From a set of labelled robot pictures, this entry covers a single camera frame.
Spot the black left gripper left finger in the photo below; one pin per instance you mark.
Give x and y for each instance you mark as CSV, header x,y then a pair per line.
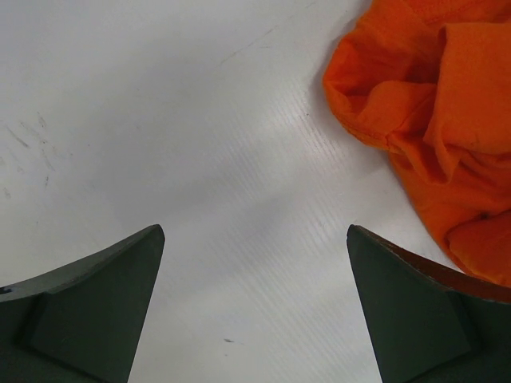
x,y
81,322

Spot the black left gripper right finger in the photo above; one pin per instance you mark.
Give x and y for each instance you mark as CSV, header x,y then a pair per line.
x,y
428,322

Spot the orange t-shirt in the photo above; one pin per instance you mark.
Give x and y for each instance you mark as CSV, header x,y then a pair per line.
x,y
429,83

